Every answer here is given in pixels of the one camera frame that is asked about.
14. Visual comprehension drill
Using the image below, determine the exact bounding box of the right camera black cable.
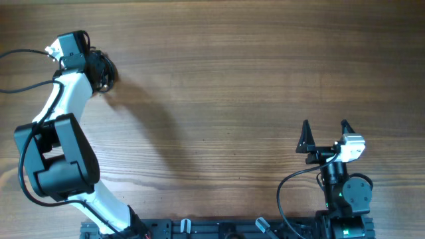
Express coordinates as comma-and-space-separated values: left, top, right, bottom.
276, 151, 341, 239

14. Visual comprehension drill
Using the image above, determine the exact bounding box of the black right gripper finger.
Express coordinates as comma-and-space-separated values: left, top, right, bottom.
341, 119, 355, 135
296, 119, 315, 153

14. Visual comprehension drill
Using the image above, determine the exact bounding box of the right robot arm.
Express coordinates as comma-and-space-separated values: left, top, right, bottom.
296, 119, 375, 238

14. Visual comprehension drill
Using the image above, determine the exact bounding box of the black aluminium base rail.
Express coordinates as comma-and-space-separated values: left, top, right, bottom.
79, 217, 376, 239

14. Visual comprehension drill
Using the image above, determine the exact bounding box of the camera black cable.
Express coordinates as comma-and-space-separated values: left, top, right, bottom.
276, 151, 341, 239
0, 48, 127, 239

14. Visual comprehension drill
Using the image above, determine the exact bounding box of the black usb cable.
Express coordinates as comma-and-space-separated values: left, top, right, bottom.
89, 46, 118, 94

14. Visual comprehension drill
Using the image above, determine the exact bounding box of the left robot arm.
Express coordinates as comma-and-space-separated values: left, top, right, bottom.
14, 30, 150, 238

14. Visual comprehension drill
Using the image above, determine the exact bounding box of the left camera black cable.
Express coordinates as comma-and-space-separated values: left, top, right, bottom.
0, 48, 127, 239

